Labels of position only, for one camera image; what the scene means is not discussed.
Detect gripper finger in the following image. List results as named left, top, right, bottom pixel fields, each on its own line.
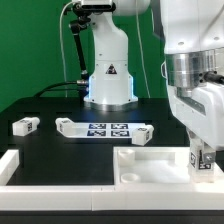
left=187, top=130, right=202, bottom=149
left=202, top=143, right=216, bottom=165

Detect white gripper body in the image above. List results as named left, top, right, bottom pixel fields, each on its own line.
left=167, top=83, right=224, bottom=150

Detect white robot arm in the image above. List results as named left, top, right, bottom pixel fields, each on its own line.
left=80, top=0, right=224, bottom=165

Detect white U-shaped fence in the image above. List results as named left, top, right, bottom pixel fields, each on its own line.
left=0, top=149, right=224, bottom=211

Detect white tag base sheet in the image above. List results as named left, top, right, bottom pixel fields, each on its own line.
left=64, top=122, right=144, bottom=138

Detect white cable right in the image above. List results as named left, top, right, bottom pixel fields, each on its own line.
left=134, top=0, right=152, bottom=98

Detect white cable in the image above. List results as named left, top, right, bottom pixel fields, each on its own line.
left=134, top=0, right=152, bottom=98
left=58, top=0, right=81, bottom=98

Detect black cables on table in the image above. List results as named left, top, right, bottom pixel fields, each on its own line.
left=33, top=79, right=90, bottom=98

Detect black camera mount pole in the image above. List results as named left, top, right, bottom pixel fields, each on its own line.
left=68, top=2, right=111, bottom=84

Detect white cable left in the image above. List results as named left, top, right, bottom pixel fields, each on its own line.
left=58, top=0, right=81, bottom=98

